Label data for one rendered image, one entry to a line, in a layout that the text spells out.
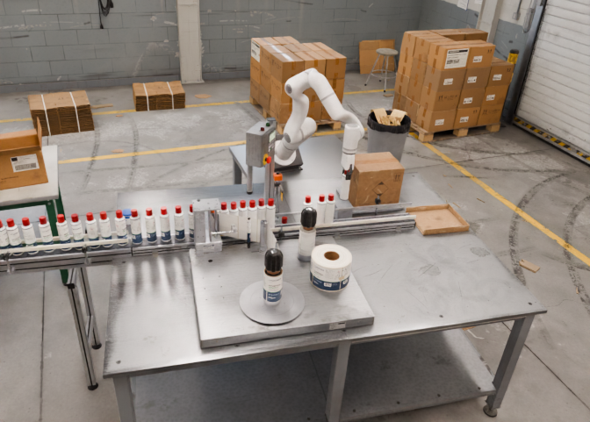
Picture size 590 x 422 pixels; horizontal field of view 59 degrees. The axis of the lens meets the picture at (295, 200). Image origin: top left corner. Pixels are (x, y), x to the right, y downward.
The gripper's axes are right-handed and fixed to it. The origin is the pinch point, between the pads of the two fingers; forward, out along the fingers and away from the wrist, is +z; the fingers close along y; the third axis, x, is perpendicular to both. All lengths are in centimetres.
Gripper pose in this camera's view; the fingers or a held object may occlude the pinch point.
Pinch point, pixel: (346, 175)
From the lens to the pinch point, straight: 313.6
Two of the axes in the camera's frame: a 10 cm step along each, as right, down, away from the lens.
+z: -0.6, 8.6, 5.1
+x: 9.7, -0.8, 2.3
